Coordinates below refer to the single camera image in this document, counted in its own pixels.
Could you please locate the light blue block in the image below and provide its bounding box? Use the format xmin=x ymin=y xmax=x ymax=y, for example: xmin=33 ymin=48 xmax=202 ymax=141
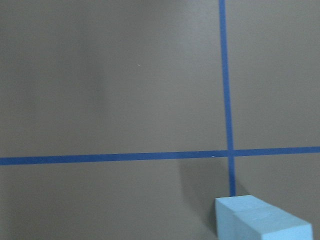
xmin=232 ymin=202 xmax=313 ymax=240
xmin=214 ymin=194 xmax=273 ymax=240

